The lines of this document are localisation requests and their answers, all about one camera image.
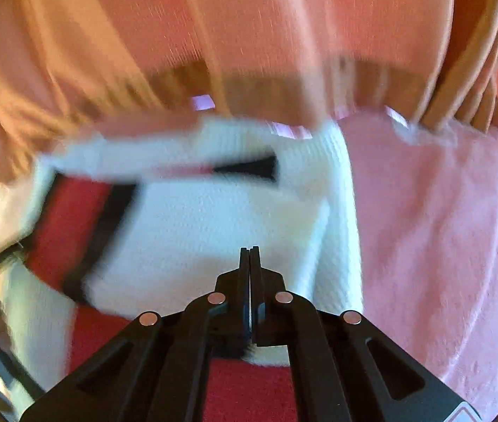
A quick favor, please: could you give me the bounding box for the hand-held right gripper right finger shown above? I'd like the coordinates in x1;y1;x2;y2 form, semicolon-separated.
250;245;483;422

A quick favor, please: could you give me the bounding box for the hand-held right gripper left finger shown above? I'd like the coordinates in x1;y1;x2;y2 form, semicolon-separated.
19;247;250;422

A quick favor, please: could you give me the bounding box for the white and red knit garment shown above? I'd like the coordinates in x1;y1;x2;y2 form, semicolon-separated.
0;116;364;422

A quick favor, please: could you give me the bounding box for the pink blanket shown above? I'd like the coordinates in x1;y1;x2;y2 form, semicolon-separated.
189;94;498;422

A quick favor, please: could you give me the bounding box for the peach curtain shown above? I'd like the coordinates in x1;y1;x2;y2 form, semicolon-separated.
0;0;498;185

